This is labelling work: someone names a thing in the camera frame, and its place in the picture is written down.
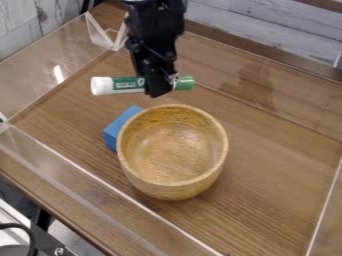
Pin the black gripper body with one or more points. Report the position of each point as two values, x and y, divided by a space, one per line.
155 24

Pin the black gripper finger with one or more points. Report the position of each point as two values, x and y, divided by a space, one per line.
137 62
160 79

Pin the green and white marker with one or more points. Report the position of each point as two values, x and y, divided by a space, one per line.
121 85

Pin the brown wooden bowl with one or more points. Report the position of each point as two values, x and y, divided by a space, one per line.
172 148

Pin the blue block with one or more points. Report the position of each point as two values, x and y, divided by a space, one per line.
112 129

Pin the clear acrylic table enclosure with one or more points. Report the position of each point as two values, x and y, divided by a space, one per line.
273 204

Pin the black table leg bracket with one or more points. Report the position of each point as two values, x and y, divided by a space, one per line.
22 239

